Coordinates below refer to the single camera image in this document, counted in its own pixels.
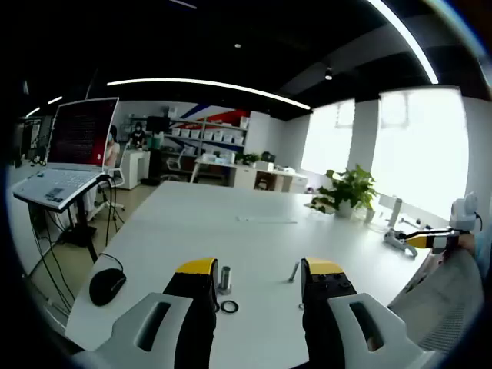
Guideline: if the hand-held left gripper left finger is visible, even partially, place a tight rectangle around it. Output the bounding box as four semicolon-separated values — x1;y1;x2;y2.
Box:
94;258;221;369

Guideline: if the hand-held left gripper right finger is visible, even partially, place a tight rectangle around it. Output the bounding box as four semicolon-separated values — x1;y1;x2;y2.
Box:
301;257;435;369

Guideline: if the large steel threaded stud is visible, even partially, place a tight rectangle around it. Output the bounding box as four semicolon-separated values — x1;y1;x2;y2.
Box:
217;265;233;296

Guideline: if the person's right hand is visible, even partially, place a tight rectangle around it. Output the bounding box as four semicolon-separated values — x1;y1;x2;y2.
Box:
459;233;480;254

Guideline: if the white handheld controller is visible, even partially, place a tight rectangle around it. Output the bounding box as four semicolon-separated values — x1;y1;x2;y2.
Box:
383;228;419;258

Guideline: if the white desk stand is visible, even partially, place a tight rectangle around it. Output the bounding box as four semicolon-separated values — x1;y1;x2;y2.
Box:
378;194;404;228

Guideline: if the grey mesh chair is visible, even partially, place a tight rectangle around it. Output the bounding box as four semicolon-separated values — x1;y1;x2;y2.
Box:
387;245;485;353

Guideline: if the green leafy plant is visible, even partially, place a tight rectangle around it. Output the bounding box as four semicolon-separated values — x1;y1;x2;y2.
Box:
310;164;380;214

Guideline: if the black computer mouse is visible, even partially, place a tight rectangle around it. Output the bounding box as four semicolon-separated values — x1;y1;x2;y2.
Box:
88;268;128;308

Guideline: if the black laptop stand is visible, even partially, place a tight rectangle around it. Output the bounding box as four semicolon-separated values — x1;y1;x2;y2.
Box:
26;180;116;264

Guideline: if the white office desk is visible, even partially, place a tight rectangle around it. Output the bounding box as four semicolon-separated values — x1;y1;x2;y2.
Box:
190;153;308;193

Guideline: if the grey office chair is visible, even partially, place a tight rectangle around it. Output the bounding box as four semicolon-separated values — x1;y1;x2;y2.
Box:
161;145;195;181

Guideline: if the white cabinet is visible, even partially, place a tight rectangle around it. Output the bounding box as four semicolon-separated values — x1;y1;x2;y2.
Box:
121;148;151;190

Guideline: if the white office chair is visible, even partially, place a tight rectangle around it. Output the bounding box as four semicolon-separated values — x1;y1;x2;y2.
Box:
107;144;128;189

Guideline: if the small potted plant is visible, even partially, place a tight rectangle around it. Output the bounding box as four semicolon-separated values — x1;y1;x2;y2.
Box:
234;152;261;166

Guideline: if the metal shelf unit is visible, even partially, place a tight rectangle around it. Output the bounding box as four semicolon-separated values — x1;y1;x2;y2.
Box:
163;117;249;158

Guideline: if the row of white storage boxes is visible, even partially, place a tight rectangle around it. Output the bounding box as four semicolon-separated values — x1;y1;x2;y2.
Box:
171;128;246;146

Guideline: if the black monitor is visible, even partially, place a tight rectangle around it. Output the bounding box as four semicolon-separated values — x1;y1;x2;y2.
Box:
145;115;171;134

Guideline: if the long ceiling light strip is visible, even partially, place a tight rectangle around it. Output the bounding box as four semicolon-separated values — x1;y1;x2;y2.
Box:
368;0;439;85
106;78;311;111

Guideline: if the white laptop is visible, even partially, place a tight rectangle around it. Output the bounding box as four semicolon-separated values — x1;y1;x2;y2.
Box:
12;97;120;213

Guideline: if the black mouse cable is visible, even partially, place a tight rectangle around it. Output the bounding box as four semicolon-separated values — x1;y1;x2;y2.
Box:
98;252;127;273

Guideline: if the black hanging cable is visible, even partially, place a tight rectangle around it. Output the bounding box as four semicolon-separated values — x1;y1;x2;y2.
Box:
99;175;126;235

